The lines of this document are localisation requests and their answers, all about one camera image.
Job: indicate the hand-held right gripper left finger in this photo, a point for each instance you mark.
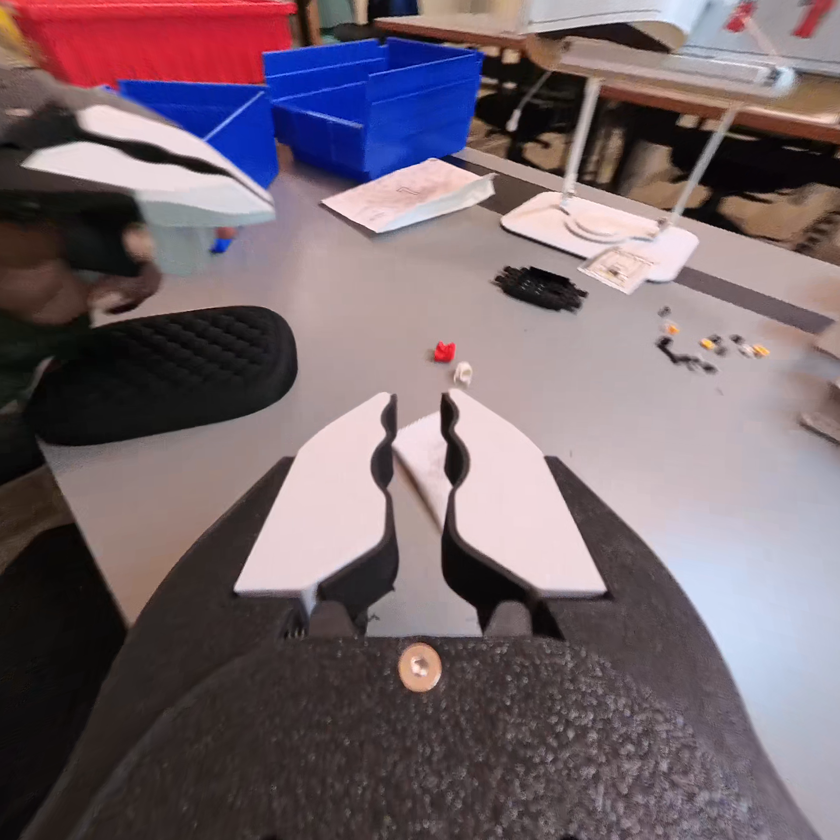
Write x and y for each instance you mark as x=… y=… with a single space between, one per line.
x=315 y=512

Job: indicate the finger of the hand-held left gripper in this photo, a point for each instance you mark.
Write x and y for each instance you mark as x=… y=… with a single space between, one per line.
x=164 y=190
x=144 y=134

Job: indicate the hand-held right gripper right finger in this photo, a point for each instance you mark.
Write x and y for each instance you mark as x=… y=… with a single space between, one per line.
x=518 y=518

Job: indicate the small white paper bag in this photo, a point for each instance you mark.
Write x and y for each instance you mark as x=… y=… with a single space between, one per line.
x=420 y=459

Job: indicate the person's left forearm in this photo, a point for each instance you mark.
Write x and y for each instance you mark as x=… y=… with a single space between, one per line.
x=33 y=354

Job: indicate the grey wood-edged background desk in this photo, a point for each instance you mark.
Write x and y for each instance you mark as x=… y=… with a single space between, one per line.
x=787 y=121

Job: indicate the person's left hand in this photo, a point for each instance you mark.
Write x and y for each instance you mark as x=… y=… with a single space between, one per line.
x=39 y=289

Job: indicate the red ribbed plastic bin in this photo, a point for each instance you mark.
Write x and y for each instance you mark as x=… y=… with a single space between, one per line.
x=151 y=39

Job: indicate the white minifigure helmet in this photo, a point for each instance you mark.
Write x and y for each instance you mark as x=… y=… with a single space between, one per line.
x=463 y=374

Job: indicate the red minifigure legs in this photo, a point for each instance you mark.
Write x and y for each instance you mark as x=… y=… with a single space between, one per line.
x=445 y=352

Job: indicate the black toy chassis plate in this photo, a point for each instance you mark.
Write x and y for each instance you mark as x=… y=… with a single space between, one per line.
x=538 y=289

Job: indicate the large flat white paper bag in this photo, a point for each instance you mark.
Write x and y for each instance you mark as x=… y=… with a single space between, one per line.
x=407 y=193

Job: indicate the group of small toy pieces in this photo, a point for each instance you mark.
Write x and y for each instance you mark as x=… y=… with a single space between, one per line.
x=712 y=348

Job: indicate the sticker sheet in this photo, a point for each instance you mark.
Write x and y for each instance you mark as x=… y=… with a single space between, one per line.
x=617 y=270

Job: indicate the person's black clothing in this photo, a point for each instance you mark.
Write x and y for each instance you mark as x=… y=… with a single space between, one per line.
x=52 y=656

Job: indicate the toy instruction booklet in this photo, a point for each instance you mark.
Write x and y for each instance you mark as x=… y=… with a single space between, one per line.
x=768 y=39

